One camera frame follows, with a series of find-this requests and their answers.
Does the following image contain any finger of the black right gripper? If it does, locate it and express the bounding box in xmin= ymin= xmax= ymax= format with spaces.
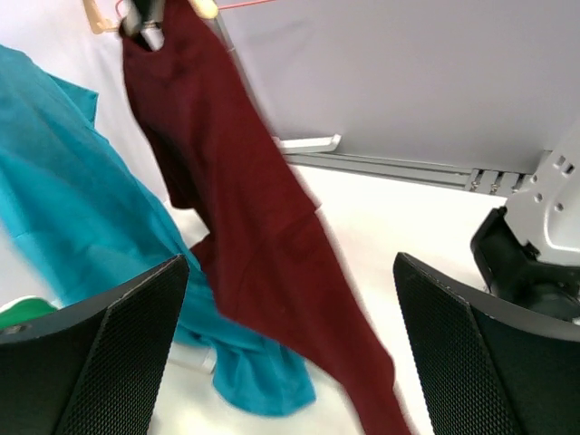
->
xmin=119 ymin=0 xmax=166 ymax=50

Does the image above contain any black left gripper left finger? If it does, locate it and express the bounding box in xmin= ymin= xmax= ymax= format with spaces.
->
xmin=1 ymin=256 xmax=189 ymax=435

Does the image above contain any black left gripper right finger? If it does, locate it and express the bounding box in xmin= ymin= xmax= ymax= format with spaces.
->
xmin=393 ymin=253 xmax=579 ymax=435

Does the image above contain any green t shirt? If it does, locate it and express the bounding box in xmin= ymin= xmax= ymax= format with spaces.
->
xmin=0 ymin=295 xmax=58 ymax=329

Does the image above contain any pink wire hanger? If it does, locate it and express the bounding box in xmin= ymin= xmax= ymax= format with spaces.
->
xmin=113 ymin=0 xmax=273 ymax=15

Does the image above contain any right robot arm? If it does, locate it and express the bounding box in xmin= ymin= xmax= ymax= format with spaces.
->
xmin=120 ymin=1 xmax=579 ymax=317

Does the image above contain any beige hanger with maroon shirt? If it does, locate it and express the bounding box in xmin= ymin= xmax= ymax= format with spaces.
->
xmin=82 ymin=0 xmax=219 ymax=36

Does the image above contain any teal t shirt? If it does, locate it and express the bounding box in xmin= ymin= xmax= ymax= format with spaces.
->
xmin=1 ymin=47 xmax=316 ymax=417

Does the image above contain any maroon t shirt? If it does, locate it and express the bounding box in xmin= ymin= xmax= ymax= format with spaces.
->
xmin=122 ymin=1 xmax=409 ymax=434

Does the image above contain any metal clothes rack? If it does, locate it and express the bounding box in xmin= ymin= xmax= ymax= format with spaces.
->
xmin=212 ymin=14 xmax=342 ymax=155

